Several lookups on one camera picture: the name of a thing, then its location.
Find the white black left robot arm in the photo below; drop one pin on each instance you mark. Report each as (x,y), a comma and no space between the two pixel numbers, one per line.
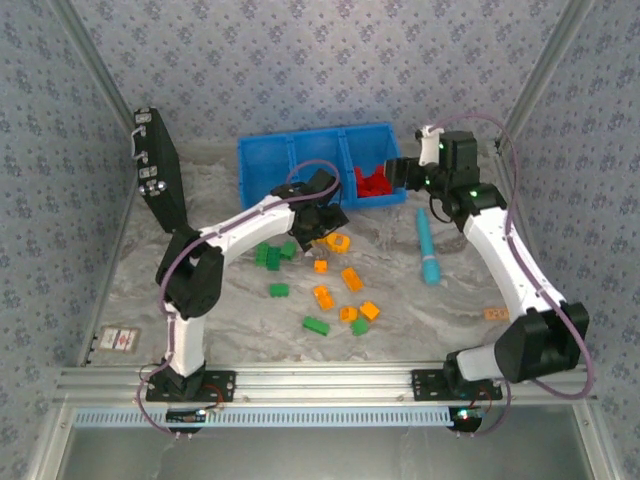
(190,340)

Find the aluminium frame post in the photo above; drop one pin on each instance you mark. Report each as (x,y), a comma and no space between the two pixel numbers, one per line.
(543,70)
(95,60)

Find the small orange tag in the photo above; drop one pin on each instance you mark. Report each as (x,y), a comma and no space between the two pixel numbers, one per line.
(496,314)

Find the teal plastic marker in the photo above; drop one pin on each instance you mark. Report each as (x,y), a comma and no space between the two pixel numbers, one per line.
(430,260)

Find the small green lego brick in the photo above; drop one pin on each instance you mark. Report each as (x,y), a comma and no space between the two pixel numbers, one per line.
(359,327)

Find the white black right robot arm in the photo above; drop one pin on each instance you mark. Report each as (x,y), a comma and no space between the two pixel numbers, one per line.
(515,280)

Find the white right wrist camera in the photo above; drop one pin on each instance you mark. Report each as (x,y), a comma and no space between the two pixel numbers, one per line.
(428,150)

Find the small orange lego brick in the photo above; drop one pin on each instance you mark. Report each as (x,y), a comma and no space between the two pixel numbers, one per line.
(320,266)

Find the black case with silver latches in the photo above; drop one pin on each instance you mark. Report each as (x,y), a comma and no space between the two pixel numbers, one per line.
(160,150)

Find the wide aluminium base rail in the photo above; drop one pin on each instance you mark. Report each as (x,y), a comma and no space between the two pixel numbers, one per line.
(325,382)

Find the small black controller board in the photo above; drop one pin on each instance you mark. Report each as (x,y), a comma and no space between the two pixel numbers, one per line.
(185,416)
(465,417)

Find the long green lego brick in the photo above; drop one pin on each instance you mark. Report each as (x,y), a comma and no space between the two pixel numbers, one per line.
(316,325)

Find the white red printed card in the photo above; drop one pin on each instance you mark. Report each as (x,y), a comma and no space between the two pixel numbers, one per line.
(119,339)

